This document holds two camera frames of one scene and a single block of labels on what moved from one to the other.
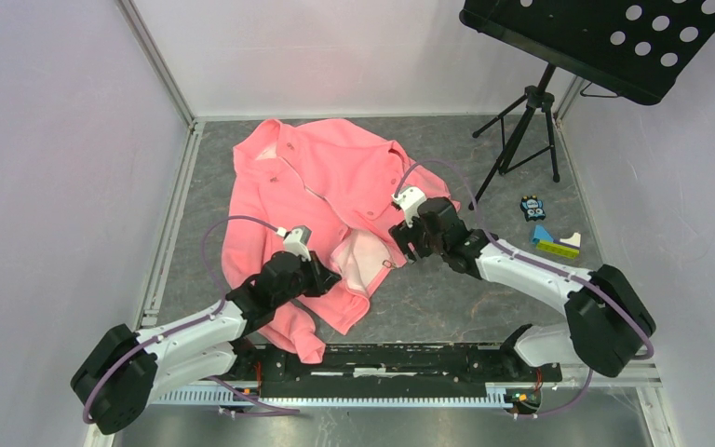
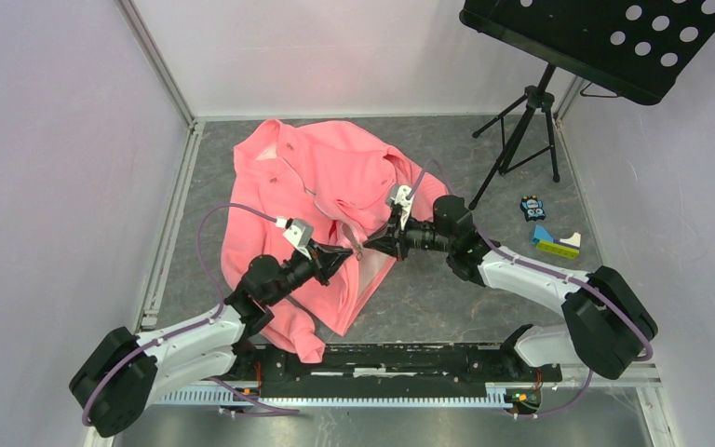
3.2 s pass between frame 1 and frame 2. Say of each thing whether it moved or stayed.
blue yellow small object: stayed
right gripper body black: moved
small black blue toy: stayed
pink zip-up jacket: stayed
